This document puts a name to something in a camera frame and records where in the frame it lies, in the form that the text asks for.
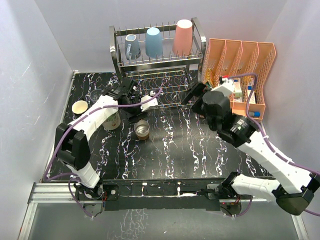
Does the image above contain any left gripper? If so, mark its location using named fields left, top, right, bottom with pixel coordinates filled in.
left=122, top=96, right=148, bottom=124

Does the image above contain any cream and brown steel cup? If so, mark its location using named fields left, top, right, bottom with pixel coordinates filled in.
left=133, top=120, right=150, bottom=140

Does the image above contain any cream floral mug green inside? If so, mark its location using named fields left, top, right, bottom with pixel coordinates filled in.
left=102, top=111, right=121, bottom=131

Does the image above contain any clear plastic cup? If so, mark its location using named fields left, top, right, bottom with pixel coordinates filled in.
left=89, top=89, right=103, bottom=104

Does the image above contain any pink plastic cup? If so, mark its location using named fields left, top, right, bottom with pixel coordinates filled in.
left=172, top=19, right=193, bottom=57

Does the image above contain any black cup cream interior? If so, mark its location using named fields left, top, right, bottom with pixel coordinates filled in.
left=71, top=100, right=88, bottom=115

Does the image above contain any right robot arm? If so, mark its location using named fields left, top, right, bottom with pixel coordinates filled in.
left=181, top=82, right=320, bottom=216

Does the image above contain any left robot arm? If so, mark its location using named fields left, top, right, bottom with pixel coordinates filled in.
left=52, top=78, right=162, bottom=200

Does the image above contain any steel two-tier dish rack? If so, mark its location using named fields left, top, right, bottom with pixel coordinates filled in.
left=108, top=17, right=207, bottom=108

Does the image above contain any yellow striped packet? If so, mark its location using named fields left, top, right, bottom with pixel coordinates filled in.
left=205, top=68, right=213, bottom=86

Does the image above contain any white red medicine box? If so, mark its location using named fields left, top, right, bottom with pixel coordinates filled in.
left=233, top=78, right=243, bottom=99

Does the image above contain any orange plastic file organizer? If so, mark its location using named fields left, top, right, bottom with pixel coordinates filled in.
left=200, top=38, right=277, bottom=122

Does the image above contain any white blue medicine box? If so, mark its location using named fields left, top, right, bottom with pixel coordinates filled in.
left=247, top=77, right=256, bottom=104

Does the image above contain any blue capped small bottle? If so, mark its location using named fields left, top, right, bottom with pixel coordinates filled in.
left=248, top=111, right=261, bottom=118

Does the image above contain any light blue plastic cup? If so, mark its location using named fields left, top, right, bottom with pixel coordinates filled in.
left=145, top=27, right=163, bottom=59

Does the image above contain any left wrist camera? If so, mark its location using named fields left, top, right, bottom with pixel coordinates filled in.
left=140, top=93, right=159, bottom=112

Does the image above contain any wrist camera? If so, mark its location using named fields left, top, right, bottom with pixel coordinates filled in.
left=218, top=76, right=235, bottom=97
left=140, top=93, right=159, bottom=112

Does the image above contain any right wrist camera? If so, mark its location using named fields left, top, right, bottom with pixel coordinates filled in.
left=218, top=76, right=235, bottom=97

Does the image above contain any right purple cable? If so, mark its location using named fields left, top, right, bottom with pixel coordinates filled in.
left=219, top=72, right=320, bottom=220

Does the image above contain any grey-blue handled mug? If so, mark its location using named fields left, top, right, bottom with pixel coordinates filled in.
left=125, top=34, right=141, bottom=60

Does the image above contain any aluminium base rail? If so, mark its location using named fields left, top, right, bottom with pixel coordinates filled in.
left=18, top=179, right=309, bottom=240

